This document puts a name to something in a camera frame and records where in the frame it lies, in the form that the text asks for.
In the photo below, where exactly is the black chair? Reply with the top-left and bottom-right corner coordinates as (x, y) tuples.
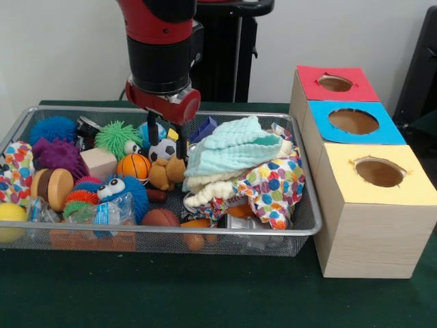
(392, 5), (437, 120)

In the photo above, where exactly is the blue puffer ball with eyes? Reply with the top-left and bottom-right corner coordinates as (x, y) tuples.
(97, 174), (150, 225)

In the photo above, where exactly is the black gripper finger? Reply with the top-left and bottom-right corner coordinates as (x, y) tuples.
(147, 112), (159, 149)
(175, 124), (188, 161)

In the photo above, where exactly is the small orange basketball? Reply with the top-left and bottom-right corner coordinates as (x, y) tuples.
(117, 153), (152, 179)

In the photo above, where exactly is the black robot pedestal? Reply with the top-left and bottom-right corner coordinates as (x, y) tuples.
(189, 0), (276, 103)

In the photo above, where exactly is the small soccer ball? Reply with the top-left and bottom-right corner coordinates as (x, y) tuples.
(148, 138), (178, 163)

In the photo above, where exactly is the orange plush toy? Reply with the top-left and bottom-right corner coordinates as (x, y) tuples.
(148, 155), (187, 191)

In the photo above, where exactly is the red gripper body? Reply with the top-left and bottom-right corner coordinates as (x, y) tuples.
(124, 73), (202, 126)

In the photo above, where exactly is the mint knitted cloth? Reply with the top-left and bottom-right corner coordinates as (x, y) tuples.
(182, 115), (284, 192)

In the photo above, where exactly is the plain wooden cube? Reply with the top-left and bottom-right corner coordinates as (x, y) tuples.
(79, 147), (118, 179)

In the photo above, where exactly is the shallow mesh bin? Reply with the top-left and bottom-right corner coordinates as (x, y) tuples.
(0, 105), (322, 256)

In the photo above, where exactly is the cream knitted cloth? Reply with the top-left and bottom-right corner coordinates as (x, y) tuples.
(184, 138), (295, 208)

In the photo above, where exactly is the dark green table cloth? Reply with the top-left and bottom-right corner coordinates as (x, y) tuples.
(408, 109), (437, 139)
(0, 100), (437, 328)

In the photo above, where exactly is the green puffer ball with eyes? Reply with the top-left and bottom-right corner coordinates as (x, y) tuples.
(94, 120), (143, 162)

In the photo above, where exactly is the polka dot cloth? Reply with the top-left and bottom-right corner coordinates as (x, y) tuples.
(235, 122), (307, 230)

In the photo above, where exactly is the wooden box with three holes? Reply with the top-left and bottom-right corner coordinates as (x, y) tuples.
(289, 64), (437, 279)

